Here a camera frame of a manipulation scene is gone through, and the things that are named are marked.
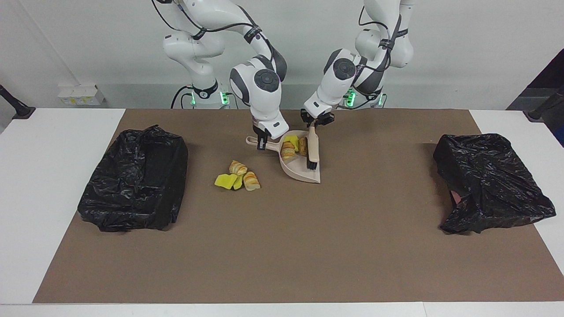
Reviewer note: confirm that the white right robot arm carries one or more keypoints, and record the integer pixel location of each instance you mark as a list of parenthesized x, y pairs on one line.
[(264, 97)]

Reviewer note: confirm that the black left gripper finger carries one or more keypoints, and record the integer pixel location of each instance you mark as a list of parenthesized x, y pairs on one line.
[(308, 124), (322, 122)]

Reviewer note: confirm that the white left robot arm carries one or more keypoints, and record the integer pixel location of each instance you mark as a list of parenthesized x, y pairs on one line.
[(339, 83)]

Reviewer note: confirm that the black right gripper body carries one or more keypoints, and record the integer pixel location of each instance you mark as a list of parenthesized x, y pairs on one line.
[(258, 131)]

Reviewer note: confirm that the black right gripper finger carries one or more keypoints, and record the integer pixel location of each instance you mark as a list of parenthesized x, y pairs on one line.
[(262, 144)]

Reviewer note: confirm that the right black bin bag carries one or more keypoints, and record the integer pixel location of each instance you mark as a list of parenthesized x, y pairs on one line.
[(132, 176)]

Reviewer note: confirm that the brown table mat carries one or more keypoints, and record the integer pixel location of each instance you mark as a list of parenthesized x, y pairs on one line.
[(220, 273)]

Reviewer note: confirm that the left black bin bag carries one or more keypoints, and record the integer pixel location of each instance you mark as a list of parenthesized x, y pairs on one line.
[(484, 176)]

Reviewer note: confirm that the beige plastic dustpan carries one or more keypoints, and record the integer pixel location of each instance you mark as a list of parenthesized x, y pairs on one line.
[(299, 174)]

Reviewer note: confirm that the yellow-green sponge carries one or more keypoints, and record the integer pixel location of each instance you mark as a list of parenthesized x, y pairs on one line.
[(238, 184)]

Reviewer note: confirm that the yellow notched sponge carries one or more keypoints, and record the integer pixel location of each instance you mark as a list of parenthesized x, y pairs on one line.
[(291, 141)]

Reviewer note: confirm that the black bin bag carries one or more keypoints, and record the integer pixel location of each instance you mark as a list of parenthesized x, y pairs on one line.
[(132, 176), (484, 176)]

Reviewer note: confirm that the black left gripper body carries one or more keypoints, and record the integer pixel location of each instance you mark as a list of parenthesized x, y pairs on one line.
[(318, 116)]

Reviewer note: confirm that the beige hand brush black bristles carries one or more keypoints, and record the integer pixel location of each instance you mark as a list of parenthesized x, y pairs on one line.
[(313, 149)]

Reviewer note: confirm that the white wall socket box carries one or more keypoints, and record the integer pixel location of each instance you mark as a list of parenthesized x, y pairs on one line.
[(79, 94)]

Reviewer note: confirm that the striped croissant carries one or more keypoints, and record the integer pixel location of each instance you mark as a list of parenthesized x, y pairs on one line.
[(238, 167), (287, 152), (251, 181)]

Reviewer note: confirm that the brown bread roll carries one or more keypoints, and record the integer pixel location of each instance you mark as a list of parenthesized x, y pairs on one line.
[(303, 147)]

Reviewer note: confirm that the black stand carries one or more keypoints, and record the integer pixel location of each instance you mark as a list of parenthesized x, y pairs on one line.
[(546, 105), (15, 107)]

